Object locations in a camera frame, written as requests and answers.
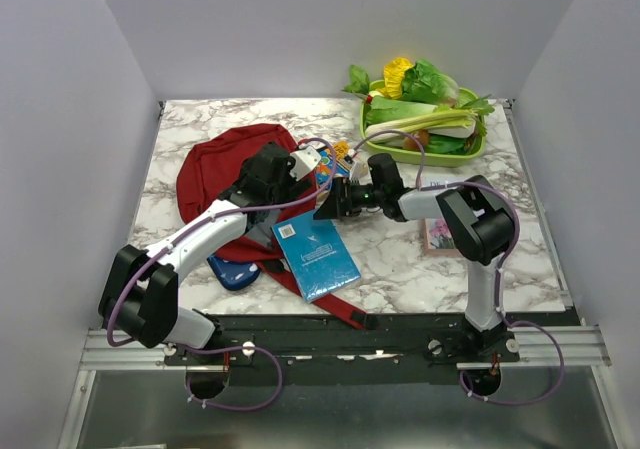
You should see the aluminium rail frame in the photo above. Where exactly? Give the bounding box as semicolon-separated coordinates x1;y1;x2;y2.
59;311;634;448

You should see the green white leek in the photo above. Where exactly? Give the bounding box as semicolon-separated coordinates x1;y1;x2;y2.
364;109;479;142

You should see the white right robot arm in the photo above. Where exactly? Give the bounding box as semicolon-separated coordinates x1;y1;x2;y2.
313;154;520;361

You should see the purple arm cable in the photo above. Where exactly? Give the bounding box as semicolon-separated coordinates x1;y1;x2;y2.
105;137;339;413
352;129;566;406

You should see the brown mushroom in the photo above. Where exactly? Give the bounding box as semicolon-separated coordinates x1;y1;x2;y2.
402;130;430;152

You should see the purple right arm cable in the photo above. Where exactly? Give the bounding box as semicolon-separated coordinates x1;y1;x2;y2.
352;129;566;406

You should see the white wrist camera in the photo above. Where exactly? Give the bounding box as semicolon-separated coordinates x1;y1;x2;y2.
344;154;369;181
289;146;322;181

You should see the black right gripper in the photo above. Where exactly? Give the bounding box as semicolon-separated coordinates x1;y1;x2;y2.
313;177;384;221

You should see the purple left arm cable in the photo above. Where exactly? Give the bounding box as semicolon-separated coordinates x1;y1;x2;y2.
105;137;339;413

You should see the green lettuce head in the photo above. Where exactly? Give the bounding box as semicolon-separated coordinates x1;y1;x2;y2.
401;59;459;105

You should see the blue paperback book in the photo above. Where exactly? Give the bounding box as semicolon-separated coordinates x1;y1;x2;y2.
272;211;361;303

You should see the yellow artificial flower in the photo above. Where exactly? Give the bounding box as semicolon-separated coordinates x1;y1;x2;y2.
373;57;413;99

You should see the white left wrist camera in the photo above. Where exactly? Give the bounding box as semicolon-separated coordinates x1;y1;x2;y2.
289;146;322;181

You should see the blue shark pencil case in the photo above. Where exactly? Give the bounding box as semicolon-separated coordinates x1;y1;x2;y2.
207;255;261;292

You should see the green leaf sprig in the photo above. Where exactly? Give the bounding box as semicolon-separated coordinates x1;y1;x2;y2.
342;64;370;96

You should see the flower cover Designer Fate book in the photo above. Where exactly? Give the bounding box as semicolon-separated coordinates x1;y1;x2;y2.
419;173;465;258

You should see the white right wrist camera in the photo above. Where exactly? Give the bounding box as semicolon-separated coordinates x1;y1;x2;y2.
344;154;369;181

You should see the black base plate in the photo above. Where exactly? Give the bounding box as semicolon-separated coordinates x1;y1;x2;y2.
158;309;579;388

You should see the orange treehouse storybook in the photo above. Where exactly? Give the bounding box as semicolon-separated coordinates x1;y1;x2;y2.
315;141;352;186

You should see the green plastic tray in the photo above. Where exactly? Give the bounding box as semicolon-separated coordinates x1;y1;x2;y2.
360;80;494;168

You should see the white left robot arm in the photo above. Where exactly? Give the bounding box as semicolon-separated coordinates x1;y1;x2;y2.
98;142;321;364

